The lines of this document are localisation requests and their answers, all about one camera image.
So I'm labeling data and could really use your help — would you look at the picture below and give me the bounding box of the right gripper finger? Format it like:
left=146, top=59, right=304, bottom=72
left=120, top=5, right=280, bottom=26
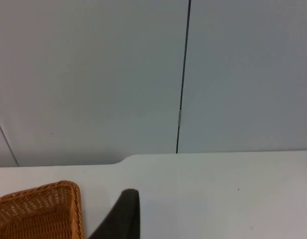
left=87, top=188, right=141, bottom=239

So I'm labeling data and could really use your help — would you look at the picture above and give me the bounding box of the pale brown wicker basket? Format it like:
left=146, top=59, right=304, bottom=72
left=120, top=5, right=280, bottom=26
left=0, top=180, right=85, bottom=239

